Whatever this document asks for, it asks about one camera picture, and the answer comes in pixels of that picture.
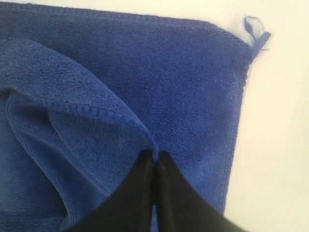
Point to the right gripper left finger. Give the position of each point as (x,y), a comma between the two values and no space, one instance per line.
(129,208)

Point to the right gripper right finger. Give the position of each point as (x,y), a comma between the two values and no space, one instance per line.
(179,208)

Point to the blue microfiber cloth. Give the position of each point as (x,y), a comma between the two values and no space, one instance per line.
(82,92)

